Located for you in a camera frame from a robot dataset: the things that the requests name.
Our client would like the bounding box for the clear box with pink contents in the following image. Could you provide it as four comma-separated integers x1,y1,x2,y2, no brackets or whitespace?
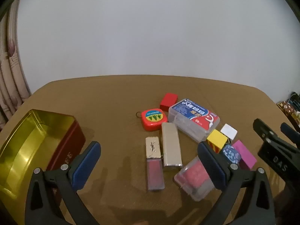
174,156,215,201

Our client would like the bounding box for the teal striped bag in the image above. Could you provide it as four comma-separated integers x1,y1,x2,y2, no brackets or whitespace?
287,91,300,104

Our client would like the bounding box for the red cube block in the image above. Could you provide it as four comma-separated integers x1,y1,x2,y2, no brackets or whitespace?
160,93,179,110

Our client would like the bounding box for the blue patterned block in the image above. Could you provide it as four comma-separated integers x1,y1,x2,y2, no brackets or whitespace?
221,144,242,164

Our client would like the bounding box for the brown floral cloth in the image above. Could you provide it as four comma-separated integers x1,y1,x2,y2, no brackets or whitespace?
277,100,300,132

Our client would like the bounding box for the lip gloss with silver cap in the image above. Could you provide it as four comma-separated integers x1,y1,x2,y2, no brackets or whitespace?
145,136,165,191

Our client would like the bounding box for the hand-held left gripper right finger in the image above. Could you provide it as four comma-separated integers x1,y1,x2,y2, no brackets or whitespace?
197,142,276,225

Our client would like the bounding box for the pink block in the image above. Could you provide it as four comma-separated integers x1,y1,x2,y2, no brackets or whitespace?
232,140,257,170

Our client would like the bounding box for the red tape measure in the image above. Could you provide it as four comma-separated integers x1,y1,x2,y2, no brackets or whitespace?
136,108,168,132

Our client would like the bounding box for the white square block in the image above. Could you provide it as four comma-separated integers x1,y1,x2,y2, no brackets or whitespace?
220,123,238,140

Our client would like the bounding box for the red and gold tin box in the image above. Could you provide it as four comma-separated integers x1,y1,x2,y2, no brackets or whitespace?
0,109,86,225

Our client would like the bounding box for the champagne gold rectangular case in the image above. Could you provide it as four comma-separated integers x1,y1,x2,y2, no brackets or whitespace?
161,122,183,172

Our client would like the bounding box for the clear floss pick box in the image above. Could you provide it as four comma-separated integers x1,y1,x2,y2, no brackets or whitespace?
168,98,221,143

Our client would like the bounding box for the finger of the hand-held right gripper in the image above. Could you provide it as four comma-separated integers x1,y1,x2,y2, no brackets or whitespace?
280,122,300,151
253,118,279,144

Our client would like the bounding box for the beige patterned curtain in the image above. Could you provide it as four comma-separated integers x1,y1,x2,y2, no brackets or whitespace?
0,0,32,132

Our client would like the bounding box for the yellow block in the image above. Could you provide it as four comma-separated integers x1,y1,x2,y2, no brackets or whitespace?
206,129,228,154

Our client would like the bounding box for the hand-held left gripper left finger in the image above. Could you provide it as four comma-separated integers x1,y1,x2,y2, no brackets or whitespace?
25,141,102,225

